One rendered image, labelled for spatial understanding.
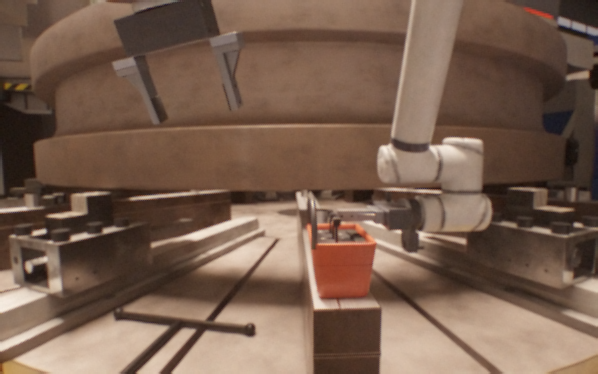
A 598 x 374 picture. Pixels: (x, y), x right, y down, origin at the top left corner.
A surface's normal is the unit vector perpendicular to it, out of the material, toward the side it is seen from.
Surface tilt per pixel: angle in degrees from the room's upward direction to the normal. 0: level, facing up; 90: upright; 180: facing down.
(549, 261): 90
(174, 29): 114
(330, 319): 90
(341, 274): 97
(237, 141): 90
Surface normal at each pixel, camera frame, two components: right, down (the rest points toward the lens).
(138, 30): -0.12, 0.48
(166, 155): -0.23, 0.09
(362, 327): 0.03, 0.09
